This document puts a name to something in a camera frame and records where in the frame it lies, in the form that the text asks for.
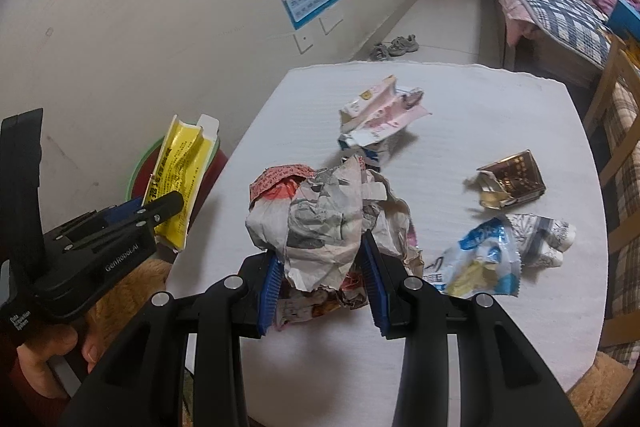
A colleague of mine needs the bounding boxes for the person's left hand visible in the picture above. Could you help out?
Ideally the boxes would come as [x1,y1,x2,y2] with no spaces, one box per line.
[17,307,108,375]

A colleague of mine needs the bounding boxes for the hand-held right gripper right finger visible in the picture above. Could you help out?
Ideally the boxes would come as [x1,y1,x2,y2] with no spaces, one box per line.
[360,229,586,427]

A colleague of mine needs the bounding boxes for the white grey patterned wrapper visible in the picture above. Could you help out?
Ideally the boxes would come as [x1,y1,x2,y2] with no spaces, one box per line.
[505,213,578,268]

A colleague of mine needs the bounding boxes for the blue and white carton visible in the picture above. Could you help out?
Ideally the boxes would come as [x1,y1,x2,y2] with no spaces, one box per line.
[340,137,396,172]

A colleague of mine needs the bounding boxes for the blue box on bed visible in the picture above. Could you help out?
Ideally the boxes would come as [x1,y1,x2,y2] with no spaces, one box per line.
[607,0,640,40]

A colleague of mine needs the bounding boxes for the white double wall switch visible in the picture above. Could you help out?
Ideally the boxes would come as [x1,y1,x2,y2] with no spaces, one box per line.
[319,13,345,36]

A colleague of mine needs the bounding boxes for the blue and white snack wrapper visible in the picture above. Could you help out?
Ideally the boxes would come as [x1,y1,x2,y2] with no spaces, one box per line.
[422,217,523,298]

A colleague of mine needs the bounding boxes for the bed with blue plaid blanket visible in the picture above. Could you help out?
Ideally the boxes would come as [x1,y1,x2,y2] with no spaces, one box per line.
[487,0,636,72]

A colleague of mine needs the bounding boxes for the yellow cardboard box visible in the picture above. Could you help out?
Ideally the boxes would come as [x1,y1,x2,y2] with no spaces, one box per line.
[142,114,221,253]

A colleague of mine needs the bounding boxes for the brown plaid mattress cover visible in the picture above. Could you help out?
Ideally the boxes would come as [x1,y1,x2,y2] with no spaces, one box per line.
[600,82,640,363]

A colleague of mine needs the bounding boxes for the green bin with red inside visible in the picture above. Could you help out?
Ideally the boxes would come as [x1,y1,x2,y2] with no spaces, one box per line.
[129,134,231,228]

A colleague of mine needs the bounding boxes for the brown gold cigarette pack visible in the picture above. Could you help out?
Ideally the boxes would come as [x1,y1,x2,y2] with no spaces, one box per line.
[464,150,547,210]

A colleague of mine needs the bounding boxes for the pink white crushed carton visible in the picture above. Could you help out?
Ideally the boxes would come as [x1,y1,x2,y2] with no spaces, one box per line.
[337,76,433,150]

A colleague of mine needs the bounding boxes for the person's left forearm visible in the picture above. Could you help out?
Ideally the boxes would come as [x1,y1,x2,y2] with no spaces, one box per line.
[0,342,76,427]

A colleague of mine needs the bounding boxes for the red patterned wrapper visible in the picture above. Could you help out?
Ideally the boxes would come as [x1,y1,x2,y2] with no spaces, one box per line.
[249,163,316,208]

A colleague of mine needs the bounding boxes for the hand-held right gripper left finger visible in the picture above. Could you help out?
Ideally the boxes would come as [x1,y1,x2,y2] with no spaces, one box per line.
[60,252,288,427]

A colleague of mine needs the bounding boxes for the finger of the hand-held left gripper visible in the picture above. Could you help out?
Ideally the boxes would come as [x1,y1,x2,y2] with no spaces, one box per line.
[100,191,185,253]
[65,199,143,238]

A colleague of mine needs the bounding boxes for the grey paper wrapper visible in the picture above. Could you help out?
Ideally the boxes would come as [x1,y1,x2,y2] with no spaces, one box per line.
[245,152,426,293]

